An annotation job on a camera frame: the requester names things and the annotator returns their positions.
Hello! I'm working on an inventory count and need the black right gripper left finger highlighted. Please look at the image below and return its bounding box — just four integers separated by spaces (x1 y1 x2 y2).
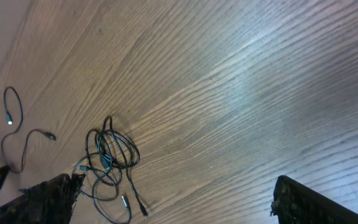
0 173 86 224

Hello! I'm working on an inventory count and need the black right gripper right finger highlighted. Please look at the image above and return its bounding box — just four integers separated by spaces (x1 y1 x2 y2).
270 175 358 224

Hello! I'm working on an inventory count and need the black USB cable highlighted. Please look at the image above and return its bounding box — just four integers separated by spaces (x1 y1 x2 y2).
0 86 57 174

